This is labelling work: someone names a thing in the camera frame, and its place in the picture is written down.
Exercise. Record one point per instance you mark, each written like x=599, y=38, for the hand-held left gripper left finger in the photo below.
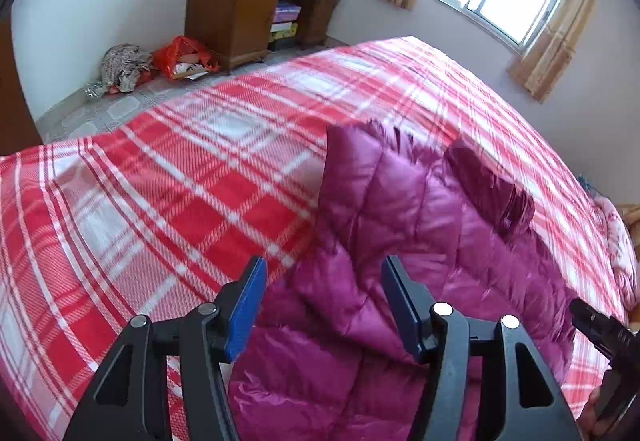
x=245, y=313

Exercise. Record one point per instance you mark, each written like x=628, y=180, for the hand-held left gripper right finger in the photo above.
x=400, y=313

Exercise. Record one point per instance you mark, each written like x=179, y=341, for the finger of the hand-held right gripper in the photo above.
x=607, y=331

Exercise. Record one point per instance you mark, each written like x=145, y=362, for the magenta down jacket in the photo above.
x=380, y=201

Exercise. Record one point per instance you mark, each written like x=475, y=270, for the person's right hand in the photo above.
x=592, y=423

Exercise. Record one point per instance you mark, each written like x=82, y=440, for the pink pillow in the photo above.
x=620, y=251

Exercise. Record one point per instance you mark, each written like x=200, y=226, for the wooden headboard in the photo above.
x=631, y=215

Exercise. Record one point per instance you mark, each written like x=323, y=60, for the red plaid blanket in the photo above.
x=150, y=201

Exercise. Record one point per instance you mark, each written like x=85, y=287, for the red plastic bag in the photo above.
x=172, y=52

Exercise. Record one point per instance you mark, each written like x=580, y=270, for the yellow and black box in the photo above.
x=282, y=41

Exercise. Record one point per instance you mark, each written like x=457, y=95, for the patterned cloth bundle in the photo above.
x=125, y=63

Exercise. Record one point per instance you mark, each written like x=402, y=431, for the white flat box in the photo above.
x=284, y=27

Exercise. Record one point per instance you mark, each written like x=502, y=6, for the wooden desk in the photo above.
x=225, y=16

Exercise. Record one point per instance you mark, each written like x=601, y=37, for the purple box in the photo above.
x=287, y=13

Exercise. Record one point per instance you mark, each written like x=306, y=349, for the brown wooden door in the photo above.
x=15, y=96

